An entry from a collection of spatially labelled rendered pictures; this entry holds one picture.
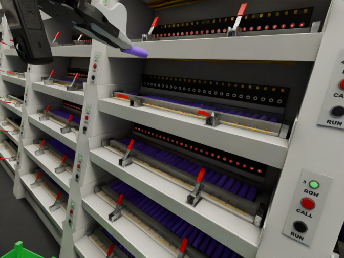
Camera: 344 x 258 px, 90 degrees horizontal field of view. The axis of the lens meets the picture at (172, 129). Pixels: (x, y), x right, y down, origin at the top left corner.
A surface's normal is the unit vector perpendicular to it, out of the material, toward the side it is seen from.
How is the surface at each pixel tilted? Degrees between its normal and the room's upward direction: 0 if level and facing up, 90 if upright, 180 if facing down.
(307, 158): 90
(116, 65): 90
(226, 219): 15
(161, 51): 105
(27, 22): 90
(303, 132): 90
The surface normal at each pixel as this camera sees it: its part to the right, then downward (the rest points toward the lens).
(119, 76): 0.80, 0.24
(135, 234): 0.06, -0.94
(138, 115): -0.59, 0.23
